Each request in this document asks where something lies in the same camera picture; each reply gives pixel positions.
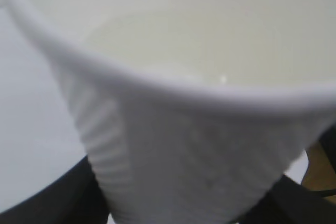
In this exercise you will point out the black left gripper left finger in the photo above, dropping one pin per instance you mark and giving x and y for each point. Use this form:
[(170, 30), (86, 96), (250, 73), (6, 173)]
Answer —
[(73, 198)]

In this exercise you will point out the white paper cup green logo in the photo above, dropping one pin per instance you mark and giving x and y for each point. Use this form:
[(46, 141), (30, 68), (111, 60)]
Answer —
[(189, 110)]

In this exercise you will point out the black frame under table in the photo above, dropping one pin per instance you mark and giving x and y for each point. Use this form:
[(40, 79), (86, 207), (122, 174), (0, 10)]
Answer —
[(327, 141)]

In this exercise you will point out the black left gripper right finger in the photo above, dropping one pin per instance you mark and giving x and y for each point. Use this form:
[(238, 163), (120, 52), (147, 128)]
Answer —
[(289, 202)]

